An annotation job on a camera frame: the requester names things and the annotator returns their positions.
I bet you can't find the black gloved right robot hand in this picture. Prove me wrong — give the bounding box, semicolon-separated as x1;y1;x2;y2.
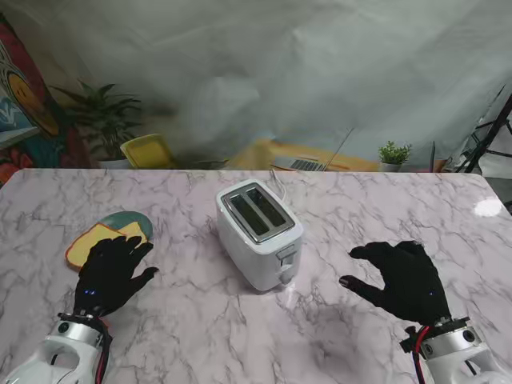
338;240;451;324

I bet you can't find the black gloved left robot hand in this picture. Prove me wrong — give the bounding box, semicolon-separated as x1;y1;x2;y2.
75;235;160;318

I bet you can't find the yellow toast slice orange crust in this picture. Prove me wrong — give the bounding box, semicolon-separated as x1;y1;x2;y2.
118;221;155;257
65;223;126;274

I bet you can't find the white two-slot toaster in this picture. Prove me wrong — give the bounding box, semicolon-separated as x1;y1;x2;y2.
215;178;304;292

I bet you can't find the teal round plate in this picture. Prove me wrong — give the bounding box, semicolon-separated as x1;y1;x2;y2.
98;211;155;242

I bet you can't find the yellow plastic chair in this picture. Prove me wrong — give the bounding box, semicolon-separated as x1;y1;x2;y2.
119;134;182;170

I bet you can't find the small green potted plant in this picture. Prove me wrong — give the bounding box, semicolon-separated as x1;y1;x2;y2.
377;139;413;173

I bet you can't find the large green potted plant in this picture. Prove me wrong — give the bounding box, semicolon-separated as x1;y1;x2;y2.
50;79;144;170

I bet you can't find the silver open laptop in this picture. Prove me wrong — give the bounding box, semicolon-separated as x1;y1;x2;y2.
270;127;356;172

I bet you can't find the black tripod stand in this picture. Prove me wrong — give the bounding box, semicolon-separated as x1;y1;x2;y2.
454;86;512;175

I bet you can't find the colourful mural panel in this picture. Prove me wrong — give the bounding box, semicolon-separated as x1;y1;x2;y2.
0;11;87;187

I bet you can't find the white crumpled backdrop sheet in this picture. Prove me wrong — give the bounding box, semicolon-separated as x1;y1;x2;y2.
0;0;512;173

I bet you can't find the red black right arm cable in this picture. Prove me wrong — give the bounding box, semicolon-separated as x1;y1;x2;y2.
402;324;431;384

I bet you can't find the red black arm cable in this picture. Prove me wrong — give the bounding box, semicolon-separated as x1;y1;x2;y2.
94;318;114;384
402;324;431;384

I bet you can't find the red black left arm cable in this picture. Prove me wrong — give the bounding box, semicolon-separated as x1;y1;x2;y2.
94;318;114;384

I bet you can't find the white toaster power cord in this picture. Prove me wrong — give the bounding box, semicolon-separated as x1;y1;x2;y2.
270;167;289;201

